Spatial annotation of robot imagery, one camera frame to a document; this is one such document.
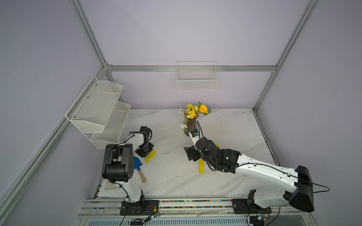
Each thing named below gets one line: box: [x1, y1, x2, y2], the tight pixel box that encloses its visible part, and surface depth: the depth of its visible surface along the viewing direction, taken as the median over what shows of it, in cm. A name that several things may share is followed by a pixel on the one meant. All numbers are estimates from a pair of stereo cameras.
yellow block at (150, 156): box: [144, 149, 157, 163], surface depth 93 cm
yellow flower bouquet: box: [178, 101, 213, 132], surface depth 87 cm
